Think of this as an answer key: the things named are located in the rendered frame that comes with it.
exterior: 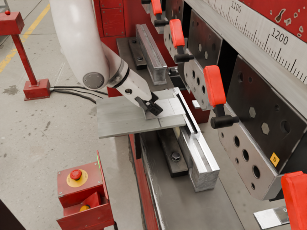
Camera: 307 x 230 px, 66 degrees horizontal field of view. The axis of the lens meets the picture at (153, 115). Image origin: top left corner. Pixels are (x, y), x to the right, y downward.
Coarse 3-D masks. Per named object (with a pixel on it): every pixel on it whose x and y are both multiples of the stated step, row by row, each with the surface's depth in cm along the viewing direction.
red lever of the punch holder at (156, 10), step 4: (152, 0) 65; (156, 0) 65; (152, 4) 65; (156, 4) 65; (160, 4) 65; (156, 8) 64; (160, 8) 65; (156, 12) 64; (160, 12) 65; (156, 16) 65; (160, 16) 65; (156, 20) 64; (160, 20) 64; (164, 20) 64; (156, 24) 64; (160, 24) 64; (164, 24) 64; (168, 24) 65
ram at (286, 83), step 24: (192, 0) 48; (240, 0) 32; (264, 0) 27; (288, 0) 24; (216, 24) 39; (288, 24) 24; (240, 48) 33; (264, 72) 29; (288, 72) 25; (288, 96) 26
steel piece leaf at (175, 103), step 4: (172, 100) 80; (176, 100) 80; (172, 104) 79; (176, 104) 79; (180, 104) 79; (172, 108) 77; (176, 108) 77; (180, 108) 77; (176, 112) 76; (180, 112) 76; (184, 112) 76
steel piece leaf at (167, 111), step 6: (156, 102) 80; (162, 102) 80; (168, 102) 80; (162, 108) 77; (168, 108) 77; (144, 114) 74; (150, 114) 75; (162, 114) 75; (168, 114) 75; (174, 114) 75
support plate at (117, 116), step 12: (120, 96) 82; (168, 96) 82; (96, 108) 78; (108, 108) 78; (120, 108) 78; (132, 108) 78; (108, 120) 73; (120, 120) 73; (132, 120) 73; (144, 120) 73; (156, 120) 73; (168, 120) 73; (180, 120) 73; (108, 132) 70; (120, 132) 70; (132, 132) 70
